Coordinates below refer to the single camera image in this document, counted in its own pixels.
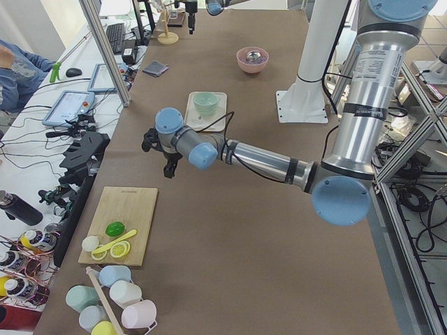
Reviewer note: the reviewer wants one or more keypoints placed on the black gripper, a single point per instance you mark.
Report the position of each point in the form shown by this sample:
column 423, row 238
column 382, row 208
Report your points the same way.
column 191, row 10
column 170, row 162

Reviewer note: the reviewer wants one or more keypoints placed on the yellow plastic knife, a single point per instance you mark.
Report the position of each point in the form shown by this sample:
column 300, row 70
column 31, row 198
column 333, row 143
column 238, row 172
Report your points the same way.
column 109, row 245

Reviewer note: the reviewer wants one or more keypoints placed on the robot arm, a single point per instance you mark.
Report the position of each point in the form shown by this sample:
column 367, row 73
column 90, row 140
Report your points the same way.
column 213, row 7
column 339, row 184

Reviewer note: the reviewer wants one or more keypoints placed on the black keyboard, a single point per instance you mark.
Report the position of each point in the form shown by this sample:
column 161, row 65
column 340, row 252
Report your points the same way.
column 115, row 36

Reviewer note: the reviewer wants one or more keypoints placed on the copper wire bottle rack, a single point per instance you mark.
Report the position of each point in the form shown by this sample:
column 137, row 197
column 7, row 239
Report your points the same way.
column 27, row 271

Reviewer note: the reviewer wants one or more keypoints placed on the light blue cup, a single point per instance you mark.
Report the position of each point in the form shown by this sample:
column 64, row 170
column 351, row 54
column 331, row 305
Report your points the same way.
column 112, row 273

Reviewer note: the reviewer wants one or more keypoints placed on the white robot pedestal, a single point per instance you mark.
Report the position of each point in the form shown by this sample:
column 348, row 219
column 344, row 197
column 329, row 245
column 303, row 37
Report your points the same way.
column 304, row 101

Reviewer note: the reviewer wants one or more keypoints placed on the wooden rack handle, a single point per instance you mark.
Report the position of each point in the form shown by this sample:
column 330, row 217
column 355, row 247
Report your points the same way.
column 116, row 325

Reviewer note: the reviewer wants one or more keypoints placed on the green cup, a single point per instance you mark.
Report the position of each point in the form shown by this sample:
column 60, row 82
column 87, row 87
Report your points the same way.
column 80, row 297

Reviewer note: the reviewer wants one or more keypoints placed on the cream white cup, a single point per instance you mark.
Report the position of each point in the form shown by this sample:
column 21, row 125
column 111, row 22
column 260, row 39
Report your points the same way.
column 124, row 293

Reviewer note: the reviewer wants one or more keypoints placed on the pink bowl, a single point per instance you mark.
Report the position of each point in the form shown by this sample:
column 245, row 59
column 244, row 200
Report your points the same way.
column 255, row 67

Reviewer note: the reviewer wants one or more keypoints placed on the pink cup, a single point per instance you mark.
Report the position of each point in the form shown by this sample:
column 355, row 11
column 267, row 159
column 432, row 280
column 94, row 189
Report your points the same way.
column 140, row 315

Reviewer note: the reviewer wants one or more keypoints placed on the yellow cup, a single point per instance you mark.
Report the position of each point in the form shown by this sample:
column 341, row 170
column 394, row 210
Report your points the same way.
column 104, row 328

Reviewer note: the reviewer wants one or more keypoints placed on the person in blue shirt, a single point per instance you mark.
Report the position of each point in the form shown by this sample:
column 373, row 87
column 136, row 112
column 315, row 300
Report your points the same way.
column 22, row 73

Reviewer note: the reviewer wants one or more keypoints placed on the beige serving tray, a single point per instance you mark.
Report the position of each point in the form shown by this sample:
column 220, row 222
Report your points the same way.
column 197, row 121

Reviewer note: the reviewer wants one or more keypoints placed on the white garlic bulb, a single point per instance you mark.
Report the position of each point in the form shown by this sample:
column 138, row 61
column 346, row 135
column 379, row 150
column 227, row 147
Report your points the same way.
column 90, row 243

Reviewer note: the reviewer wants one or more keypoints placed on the lemon slice bottom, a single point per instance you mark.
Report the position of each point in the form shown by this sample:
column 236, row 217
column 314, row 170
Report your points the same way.
column 98, row 256

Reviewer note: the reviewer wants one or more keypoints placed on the aluminium frame post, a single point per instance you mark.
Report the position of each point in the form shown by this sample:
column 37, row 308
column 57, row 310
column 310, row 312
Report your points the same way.
column 94, row 22

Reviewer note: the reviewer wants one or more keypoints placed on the green lime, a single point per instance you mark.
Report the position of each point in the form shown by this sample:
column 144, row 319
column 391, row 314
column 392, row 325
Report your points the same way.
column 115, row 229

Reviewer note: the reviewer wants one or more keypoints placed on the black tool holder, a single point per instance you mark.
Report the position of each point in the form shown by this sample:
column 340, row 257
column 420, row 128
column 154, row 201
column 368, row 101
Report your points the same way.
column 79, row 154

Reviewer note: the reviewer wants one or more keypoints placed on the metal scoop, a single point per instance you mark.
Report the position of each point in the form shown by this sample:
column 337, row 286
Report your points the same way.
column 253, row 56

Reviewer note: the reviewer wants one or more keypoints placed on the bamboo cutting board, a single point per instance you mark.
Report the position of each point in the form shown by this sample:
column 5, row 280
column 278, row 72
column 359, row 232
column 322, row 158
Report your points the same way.
column 122, row 213

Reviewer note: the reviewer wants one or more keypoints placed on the grey folded cloth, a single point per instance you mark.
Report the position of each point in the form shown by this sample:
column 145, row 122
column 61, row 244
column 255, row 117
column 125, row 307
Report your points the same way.
column 155, row 69

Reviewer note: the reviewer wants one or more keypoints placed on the black computer mouse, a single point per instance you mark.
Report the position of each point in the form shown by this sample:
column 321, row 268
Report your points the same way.
column 73, row 72

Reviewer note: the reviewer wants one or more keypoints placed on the lemon slice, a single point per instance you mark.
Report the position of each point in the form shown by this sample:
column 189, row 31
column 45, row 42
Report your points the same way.
column 120, row 249
column 98, row 256

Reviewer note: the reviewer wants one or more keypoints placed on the green bowl end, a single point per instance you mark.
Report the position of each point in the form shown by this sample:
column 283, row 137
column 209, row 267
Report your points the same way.
column 206, row 109

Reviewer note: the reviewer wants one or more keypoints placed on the wooden mug tree stand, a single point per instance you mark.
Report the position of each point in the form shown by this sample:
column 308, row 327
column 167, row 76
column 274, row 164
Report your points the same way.
column 167, row 37

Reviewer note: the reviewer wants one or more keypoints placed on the black water bottle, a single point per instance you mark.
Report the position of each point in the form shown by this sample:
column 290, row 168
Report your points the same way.
column 16, row 208

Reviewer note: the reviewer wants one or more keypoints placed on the lemon slice top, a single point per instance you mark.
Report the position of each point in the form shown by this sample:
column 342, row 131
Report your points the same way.
column 120, row 249

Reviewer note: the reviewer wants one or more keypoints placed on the green bowl on tray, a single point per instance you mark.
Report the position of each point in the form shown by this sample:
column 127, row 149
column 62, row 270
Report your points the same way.
column 206, row 113

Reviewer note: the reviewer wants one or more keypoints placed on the grey blue cup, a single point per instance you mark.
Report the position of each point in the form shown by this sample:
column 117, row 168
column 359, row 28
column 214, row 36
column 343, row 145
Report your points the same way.
column 91, row 316

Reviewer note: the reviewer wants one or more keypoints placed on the green bowl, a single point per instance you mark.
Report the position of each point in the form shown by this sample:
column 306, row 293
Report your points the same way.
column 205, row 100
column 206, row 113

